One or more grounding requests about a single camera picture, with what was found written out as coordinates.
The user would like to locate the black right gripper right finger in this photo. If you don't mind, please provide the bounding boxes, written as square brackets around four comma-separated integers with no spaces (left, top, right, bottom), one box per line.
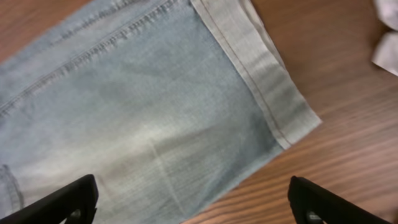
[287,176,390,224]

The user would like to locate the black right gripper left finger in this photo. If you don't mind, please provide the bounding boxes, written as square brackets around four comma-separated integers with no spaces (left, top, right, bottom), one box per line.
[1,174,98,224]

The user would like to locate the light blue denim shorts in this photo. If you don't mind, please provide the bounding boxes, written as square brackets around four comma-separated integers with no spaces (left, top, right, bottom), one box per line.
[1,0,320,223]

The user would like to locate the white cloth garment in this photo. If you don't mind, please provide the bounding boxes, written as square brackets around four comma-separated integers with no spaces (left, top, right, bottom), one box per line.
[372,0,397,76]

